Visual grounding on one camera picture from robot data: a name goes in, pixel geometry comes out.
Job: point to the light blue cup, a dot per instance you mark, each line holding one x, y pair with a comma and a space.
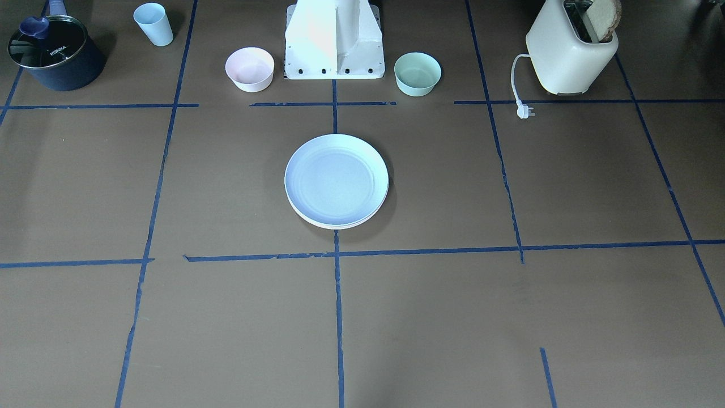
152, 18

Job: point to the toast slice in toaster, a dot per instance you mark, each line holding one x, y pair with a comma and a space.
603, 17

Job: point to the dark blue pot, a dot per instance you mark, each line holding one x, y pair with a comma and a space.
56, 49

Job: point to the white camera post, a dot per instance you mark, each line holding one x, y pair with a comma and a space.
333, 40

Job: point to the green bowl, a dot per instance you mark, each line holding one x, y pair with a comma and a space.
417, 73

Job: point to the cream toaster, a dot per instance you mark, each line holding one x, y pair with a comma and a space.
566, 60

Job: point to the cream plate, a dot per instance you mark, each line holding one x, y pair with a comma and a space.
336, 212

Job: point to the pink bowl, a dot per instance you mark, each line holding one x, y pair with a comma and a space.
251, 69

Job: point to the blue plate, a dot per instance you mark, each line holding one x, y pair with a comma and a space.
336, 164

